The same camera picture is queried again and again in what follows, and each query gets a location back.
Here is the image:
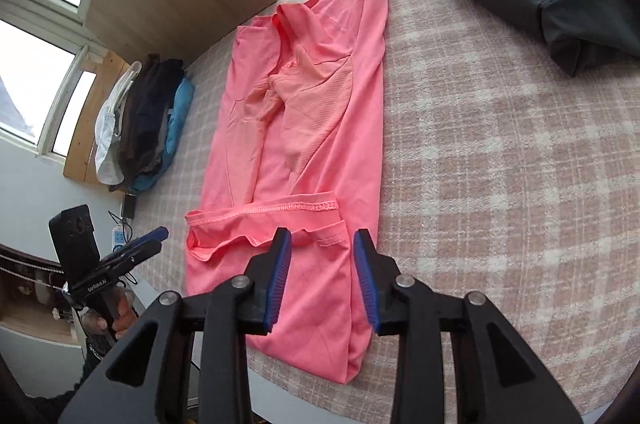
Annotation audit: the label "dark brown clothes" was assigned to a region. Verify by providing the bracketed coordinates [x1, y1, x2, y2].
[117, 53, 186, 186]

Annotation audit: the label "white cloth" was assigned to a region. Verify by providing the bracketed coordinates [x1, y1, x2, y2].
[94, 60, 144, 186]

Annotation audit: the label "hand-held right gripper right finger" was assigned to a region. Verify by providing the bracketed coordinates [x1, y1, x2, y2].
[352, 228, 583, 424]

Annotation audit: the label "person's left forearm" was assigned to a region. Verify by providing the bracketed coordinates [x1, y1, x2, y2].
[70, 329, 116, 387]

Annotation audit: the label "person's left hand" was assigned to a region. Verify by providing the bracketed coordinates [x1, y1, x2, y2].
[82, 288, 139, 341]

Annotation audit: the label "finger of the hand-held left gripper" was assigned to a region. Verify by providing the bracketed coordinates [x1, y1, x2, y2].
[112, 240, 164, 274]
[106, 227, 170, 261]

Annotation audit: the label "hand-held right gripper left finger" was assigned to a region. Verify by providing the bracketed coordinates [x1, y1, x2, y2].
[59, 227, 294, 424]

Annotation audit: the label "pink shirt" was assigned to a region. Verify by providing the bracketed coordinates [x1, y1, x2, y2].
[184, 0, 390, 385]

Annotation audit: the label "blue cloth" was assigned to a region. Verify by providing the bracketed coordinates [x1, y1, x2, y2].
[127, 77, 195, 194]

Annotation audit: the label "small wooden board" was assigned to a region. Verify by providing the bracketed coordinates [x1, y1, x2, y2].
[62, 49, 132, 186]

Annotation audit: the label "black cable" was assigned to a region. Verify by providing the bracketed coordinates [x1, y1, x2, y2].
[107, 209, 142, 292]

